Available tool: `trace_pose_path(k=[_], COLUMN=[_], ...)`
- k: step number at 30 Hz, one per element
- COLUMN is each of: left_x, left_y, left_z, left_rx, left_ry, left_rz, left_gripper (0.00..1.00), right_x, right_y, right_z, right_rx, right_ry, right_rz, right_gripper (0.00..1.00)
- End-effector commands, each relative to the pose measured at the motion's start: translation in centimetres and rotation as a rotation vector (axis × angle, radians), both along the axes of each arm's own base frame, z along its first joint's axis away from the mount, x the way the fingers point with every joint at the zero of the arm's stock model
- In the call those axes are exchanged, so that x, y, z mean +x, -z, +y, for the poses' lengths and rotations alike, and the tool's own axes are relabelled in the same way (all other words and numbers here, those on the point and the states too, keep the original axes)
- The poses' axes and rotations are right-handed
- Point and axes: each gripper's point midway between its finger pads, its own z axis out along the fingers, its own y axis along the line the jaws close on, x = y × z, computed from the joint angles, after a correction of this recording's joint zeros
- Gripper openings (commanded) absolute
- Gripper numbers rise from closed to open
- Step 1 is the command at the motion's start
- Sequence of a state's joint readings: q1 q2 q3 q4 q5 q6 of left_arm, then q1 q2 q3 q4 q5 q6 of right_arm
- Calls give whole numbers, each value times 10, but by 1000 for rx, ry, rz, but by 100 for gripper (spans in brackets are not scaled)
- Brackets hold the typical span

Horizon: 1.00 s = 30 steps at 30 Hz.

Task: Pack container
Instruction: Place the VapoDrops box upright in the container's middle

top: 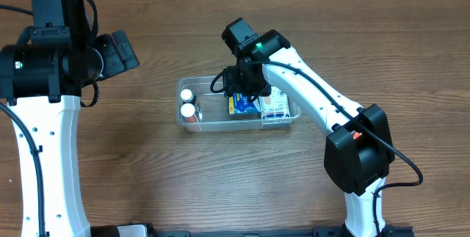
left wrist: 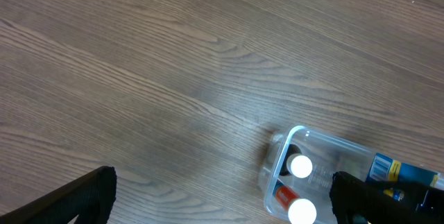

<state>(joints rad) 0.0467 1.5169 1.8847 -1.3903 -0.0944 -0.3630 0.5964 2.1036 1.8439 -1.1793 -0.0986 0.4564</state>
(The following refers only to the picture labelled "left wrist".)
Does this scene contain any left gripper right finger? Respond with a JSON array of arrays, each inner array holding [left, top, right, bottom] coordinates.
[[330, 171, 443, 224]]

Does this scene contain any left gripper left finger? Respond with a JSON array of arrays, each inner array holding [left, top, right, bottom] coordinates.
[[1, 166, 117, 224]]

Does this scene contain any blue VapoDrops box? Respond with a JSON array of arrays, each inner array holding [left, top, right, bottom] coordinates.
[[365, 153, 443, 206]]

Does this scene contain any orange tube white cap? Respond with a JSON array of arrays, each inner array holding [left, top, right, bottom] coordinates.
[[273, 180, 317, 224]]

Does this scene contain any clear plastic container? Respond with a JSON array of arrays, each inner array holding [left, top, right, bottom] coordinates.
[[258, 126, 377, 223]]

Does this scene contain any dark bottle white cap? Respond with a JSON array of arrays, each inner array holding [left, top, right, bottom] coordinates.
[[280, 144, 313, 178]]

